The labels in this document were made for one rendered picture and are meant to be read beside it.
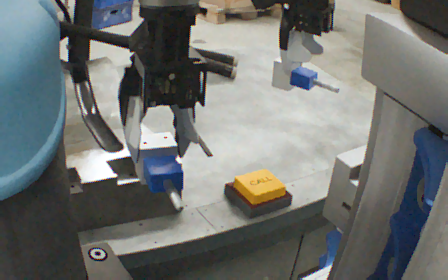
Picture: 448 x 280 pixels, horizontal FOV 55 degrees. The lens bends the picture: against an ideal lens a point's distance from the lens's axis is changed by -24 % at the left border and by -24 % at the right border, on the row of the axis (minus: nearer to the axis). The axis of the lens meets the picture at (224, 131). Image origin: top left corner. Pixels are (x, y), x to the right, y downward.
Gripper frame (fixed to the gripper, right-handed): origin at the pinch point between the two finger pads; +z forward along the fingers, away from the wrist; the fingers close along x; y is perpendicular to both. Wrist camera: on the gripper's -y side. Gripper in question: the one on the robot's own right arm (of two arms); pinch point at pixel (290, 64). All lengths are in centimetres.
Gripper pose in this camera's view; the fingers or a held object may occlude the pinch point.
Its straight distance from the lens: 102.0
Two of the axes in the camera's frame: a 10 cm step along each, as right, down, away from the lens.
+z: -0.7, 8.9, 4.6
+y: 8.4, 3.0, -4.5
